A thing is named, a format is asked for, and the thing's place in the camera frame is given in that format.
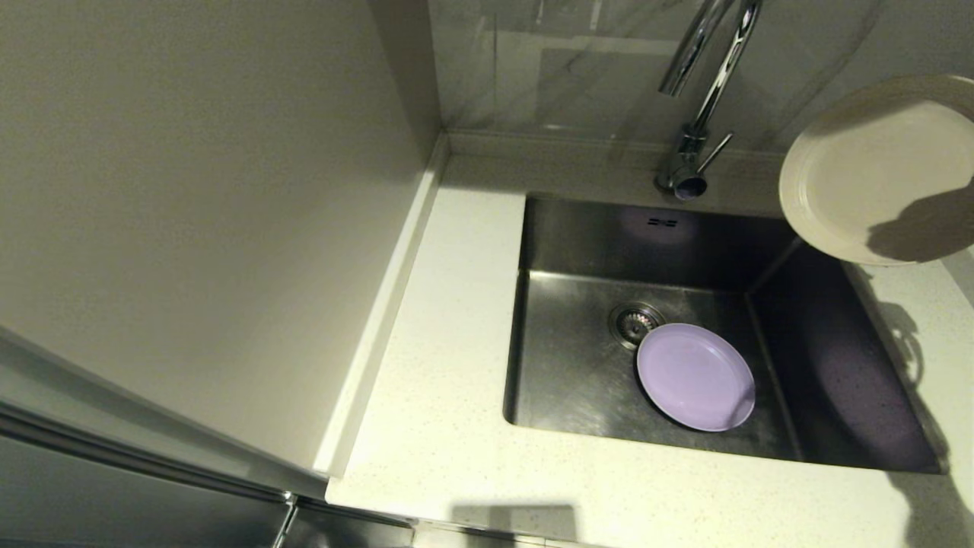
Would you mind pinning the purple round plate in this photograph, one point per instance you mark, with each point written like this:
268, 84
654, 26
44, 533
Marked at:
685, 380

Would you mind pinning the cream round plate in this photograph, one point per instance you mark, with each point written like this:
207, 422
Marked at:
860, 175

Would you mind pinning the stainless steel sink basin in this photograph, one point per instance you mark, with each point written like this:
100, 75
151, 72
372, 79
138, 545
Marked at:
578, 380

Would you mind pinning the metal sink drain strainer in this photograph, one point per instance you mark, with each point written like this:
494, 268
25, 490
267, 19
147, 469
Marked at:
631, 321

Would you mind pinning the chrome gooseneck faucet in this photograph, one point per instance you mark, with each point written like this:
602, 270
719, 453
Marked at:
689, 160

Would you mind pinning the counter base cabinet front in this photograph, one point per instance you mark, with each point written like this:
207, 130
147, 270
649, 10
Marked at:
342, 533

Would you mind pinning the grey tall cabinet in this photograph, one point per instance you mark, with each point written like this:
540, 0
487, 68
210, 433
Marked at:
190, 190

